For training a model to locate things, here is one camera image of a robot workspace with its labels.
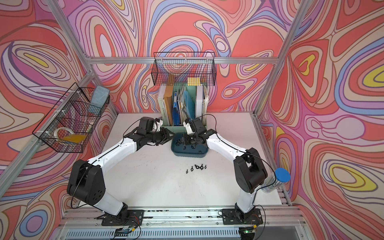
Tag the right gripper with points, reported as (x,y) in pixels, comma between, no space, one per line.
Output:
(186,140)

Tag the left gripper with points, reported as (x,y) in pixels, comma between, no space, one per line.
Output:
(166,137)

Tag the teal plastic storage tray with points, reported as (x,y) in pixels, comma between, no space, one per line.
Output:
(187,151)

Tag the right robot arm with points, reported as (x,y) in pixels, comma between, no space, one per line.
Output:
(250,171)

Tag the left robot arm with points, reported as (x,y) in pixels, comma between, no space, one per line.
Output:
(87,179)

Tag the blue folder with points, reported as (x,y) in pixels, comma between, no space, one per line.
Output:
(176,114)

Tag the mint green file organizer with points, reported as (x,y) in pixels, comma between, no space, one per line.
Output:
(186,101)

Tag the brown folder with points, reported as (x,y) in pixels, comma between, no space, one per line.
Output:
(168,98)

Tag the white binder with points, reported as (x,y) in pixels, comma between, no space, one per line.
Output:
(199,101)

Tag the yellow sticky note pad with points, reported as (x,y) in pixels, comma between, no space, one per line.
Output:
(193,81)

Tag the grey blue sponge block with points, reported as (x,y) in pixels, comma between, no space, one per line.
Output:
(99,97)

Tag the yellow pad in basket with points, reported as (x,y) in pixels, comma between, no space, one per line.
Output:
(74,139)

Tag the blue lid clear jar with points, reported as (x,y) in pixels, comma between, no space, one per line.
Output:
(274,181)

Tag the white tape roll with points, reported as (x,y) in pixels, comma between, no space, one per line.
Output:
(62,132)

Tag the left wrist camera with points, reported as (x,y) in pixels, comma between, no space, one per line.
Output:
(149,125)

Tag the black wire basket back wall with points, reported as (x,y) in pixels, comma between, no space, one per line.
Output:
(174,68)

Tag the black wire basket wall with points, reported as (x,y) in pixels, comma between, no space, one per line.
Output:
(74,111)
(174,68)

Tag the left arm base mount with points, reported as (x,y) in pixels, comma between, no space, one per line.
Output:
(125,218)

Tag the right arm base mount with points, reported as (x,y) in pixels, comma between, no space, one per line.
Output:
(237,217)

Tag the black wire basket left wall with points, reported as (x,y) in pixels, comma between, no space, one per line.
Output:
(74,111)

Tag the aluminium front rail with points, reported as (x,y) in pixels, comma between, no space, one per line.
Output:
(196,223)

